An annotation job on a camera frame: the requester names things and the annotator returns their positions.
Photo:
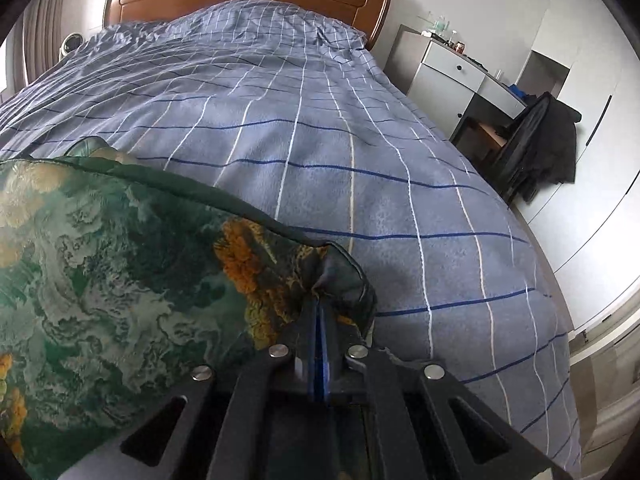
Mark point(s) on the white wardrobe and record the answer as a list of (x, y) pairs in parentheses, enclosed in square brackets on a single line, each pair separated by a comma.
[(589, 229)]

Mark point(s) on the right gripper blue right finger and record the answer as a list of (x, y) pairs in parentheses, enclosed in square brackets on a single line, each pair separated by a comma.
[(370, 424)]

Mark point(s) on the black coat on chair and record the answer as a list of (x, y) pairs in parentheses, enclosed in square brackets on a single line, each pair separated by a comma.
[(540, 150)]

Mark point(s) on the green patterned silk jacket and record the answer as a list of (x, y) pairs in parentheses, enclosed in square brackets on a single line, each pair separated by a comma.
[(118, 278)]

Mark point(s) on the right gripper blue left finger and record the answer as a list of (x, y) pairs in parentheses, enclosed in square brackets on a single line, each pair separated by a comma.
[(265, 431)]

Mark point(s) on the beige curtain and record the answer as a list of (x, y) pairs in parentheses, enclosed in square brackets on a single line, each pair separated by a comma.
[(33, 43)]

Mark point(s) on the white dresser desk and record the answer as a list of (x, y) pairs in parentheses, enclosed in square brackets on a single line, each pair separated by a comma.
[(447, 86)]

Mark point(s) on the blue checked bed duvet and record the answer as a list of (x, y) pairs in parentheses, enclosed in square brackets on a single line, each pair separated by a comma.
[(287, 110)]

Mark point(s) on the small white fan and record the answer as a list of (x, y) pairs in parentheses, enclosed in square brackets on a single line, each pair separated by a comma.
[(70, 44)]

